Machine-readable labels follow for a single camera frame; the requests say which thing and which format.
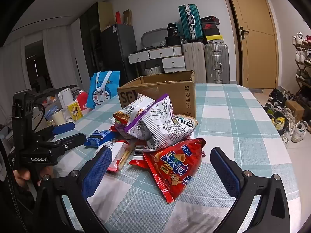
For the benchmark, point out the red green noodle packet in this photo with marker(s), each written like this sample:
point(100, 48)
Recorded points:
point(121, 117)

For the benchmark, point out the black refrigerator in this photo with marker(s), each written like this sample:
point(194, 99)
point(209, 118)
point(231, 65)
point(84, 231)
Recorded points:
point(119, 53)

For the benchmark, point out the woven laundry basket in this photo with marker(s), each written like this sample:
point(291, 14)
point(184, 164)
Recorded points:
point(151, 70)

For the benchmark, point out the red white stick snack packet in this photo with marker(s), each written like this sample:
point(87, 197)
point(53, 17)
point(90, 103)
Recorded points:
point(120, 156)

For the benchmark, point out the purple white snack bag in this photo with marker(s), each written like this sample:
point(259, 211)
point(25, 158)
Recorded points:
point(167, 136)
point(150, 109)

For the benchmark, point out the red packet with barcode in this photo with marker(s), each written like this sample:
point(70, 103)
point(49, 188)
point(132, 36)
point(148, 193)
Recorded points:
point(138, 156)

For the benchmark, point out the pile of shoes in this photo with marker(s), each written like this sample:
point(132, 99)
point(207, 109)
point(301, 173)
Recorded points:
point(281, 106)

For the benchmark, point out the teal suitcase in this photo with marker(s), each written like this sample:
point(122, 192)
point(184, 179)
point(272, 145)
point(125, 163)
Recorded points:
point(190, 21)

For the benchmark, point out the blue cartoon tote bag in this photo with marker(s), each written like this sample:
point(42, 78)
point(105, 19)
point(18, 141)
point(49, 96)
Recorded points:
point(103, 92)

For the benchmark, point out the white curtain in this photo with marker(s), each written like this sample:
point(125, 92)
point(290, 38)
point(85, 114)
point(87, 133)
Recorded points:
point(17, 60)

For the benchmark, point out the person's left hand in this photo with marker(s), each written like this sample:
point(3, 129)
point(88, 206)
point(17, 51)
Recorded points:
point(21, 177)

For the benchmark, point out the red shoe box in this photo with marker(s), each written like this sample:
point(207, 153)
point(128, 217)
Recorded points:
point(209, 25)

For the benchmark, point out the silver suitcase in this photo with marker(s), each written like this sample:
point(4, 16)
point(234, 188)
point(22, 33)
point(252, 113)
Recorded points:
point(217, 63)

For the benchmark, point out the white drawer desk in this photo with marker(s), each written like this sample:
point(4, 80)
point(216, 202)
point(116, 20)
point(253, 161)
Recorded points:
point(165, 53)

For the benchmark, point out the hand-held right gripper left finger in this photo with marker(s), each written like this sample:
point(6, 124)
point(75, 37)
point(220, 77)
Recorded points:
point(97, 172)

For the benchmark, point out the white kettle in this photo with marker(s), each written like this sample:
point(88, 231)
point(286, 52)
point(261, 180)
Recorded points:
point(65, 99)

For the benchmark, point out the large red snack bag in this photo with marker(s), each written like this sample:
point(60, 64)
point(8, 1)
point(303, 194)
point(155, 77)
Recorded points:
point(175, 167)

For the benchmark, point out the wooden door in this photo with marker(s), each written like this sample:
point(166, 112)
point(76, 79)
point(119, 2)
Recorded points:
point(257, 41)

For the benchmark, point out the yellow black shoe box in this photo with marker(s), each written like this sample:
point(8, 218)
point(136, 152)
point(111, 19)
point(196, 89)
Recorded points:
point(215, 39)

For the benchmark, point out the flat brown cardboard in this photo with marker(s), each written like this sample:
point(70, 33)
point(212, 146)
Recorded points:
point(105, 14)

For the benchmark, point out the black bag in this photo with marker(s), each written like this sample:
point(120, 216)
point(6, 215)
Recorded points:
point(173, 34)

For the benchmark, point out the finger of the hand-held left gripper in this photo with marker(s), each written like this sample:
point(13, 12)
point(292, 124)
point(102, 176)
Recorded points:
point(64, 127)
point(73, 140)

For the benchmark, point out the small brown cardboard box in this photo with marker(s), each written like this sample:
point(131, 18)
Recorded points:
point(295, 110)

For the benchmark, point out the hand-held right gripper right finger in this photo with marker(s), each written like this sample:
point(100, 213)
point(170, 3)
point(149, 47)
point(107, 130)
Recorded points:
point(226, 174)

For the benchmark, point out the blue snack packet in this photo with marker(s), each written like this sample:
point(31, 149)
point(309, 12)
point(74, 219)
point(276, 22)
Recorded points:
point(98, 138)

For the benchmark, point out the grey oval frame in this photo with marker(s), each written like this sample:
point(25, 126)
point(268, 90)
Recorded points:
point(153, 35)

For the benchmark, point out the wooden shoe rack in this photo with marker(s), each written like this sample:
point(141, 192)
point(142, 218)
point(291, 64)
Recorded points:
point(303, 63)

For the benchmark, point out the beige suitcase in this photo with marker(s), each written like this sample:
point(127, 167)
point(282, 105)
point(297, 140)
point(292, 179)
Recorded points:
point(194, 63)

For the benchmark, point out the dark tall cabinet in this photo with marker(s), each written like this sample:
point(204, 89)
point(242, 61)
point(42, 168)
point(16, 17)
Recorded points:
point(91, 41)

